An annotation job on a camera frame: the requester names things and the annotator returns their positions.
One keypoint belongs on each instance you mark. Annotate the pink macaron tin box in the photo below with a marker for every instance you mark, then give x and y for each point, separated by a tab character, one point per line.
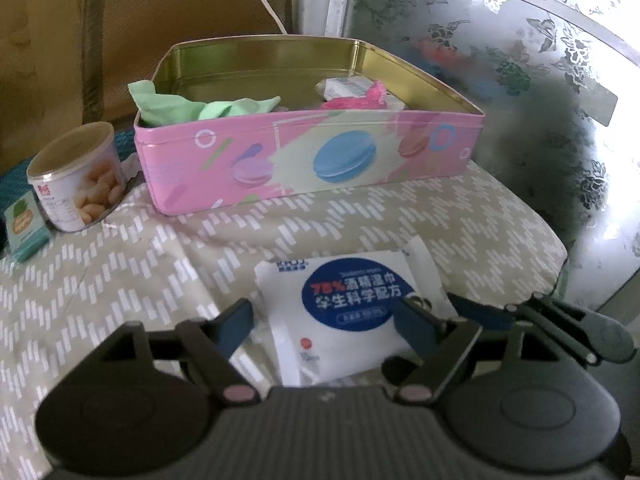
300	147

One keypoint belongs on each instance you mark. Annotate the teal corrugated mat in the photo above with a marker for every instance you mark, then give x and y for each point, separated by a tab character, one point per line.
14	181

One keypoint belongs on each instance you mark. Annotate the brown seat cushion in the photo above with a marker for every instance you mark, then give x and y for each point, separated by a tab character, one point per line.
123	41

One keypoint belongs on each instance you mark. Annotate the round white snack can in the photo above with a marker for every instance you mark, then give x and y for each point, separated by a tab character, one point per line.
78	177

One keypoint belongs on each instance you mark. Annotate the small teal pineapple box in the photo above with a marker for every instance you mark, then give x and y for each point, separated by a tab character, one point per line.
27	230

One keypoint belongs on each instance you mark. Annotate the white alcohol wipes packet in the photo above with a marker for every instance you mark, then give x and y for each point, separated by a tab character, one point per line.
328	318

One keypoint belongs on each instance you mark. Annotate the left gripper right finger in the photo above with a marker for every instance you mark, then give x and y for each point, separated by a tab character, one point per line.
442	345

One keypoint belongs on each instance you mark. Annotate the green cloth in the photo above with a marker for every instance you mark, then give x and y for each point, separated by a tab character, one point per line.
161	110

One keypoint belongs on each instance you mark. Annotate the pink cloth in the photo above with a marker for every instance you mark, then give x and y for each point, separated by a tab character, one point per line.
374	99

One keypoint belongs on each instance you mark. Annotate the white tissue packet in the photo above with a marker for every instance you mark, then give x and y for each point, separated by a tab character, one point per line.
332	88

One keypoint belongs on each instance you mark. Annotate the frosted floral glass door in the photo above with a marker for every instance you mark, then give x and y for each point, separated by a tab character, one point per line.
558	81

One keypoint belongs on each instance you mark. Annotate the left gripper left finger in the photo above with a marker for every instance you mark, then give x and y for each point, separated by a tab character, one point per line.
209	347

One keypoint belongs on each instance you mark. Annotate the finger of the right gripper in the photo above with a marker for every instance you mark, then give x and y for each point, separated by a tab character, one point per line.
589	336
490	318

